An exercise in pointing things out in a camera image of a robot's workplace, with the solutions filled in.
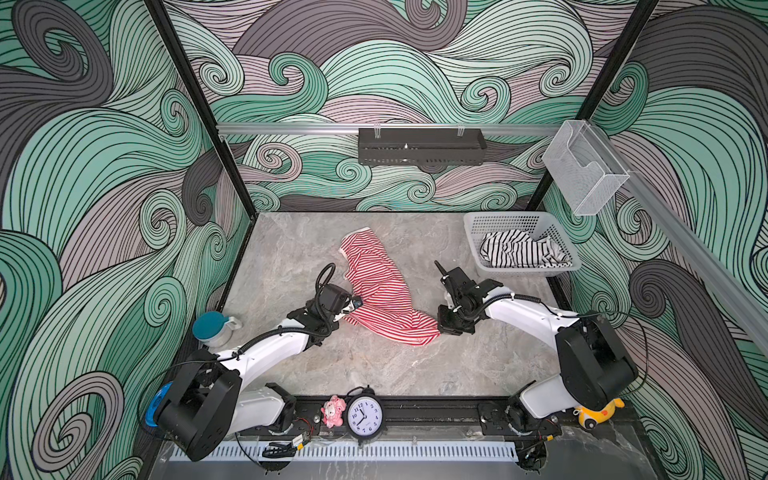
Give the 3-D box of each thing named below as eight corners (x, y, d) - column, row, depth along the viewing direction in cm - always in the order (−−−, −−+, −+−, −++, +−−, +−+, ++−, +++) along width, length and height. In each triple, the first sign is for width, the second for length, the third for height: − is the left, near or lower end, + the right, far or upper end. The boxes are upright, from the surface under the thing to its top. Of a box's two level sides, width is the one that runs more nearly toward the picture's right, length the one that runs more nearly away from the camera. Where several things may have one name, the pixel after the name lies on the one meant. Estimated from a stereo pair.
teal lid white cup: (191, 342, 88) (176, 331, 82) (207, 318, 93) (194, 306, 87) (227, 352, 86) (215, 341, 80) (241, 327, 91) (231, 315, 85)
